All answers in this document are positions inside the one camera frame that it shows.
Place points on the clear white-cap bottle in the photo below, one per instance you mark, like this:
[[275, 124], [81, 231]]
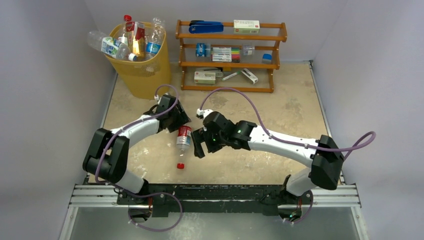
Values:
[[151, 68]]

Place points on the wooden shelf rack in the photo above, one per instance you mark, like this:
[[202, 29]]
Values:
[[270, 67]]

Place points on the yellow plastic bin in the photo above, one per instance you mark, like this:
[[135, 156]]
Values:
[[144, 76]]

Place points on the red white label bottle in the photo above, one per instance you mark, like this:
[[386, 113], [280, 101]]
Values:
[[122, 33]]

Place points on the white staples box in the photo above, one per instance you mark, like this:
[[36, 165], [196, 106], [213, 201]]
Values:
[[202, 77]]

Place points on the blue white eraser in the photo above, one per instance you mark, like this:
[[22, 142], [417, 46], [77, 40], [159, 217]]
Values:
[[267, 58]]

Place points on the colour marker pen set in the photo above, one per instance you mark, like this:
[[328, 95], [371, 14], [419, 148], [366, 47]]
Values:
[[226, 54]]

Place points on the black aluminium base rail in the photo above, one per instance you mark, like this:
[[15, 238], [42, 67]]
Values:
[[213, 198]]

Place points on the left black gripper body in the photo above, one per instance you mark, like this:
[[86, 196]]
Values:
[[171, 116]]

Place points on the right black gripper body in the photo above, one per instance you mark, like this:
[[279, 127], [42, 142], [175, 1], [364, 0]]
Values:
[[199, 141]]

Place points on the white green box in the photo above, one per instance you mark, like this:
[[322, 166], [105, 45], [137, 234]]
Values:
[[246, 26]]

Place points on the brown tea red bottle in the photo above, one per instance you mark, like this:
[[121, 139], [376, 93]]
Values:
[[135, 32]]

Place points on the green white marker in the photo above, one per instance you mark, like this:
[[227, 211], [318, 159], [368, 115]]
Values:
[[231, 75]]

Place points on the small white-cap bottle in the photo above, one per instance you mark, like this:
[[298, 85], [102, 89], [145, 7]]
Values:
[[110, 46]]

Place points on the blue label clear bottle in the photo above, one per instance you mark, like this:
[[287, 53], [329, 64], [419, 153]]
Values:
[[155, 37]]

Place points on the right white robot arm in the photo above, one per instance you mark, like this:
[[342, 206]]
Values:
[[321, 157]]

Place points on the blue stapler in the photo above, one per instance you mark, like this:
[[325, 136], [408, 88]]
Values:
[[203, 27]]

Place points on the grey stapler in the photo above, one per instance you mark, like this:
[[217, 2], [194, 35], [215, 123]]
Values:
[[217, 70]]

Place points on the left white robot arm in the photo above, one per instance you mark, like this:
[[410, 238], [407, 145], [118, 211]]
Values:
[[108, 152]]

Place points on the red-cap bottle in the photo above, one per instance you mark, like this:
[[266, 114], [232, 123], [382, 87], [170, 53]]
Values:
[[183, 144]]

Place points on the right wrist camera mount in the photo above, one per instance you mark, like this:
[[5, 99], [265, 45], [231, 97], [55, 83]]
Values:
[[202, 113]]

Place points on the clear small jar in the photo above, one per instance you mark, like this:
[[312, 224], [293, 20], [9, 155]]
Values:
[[248, 49]]

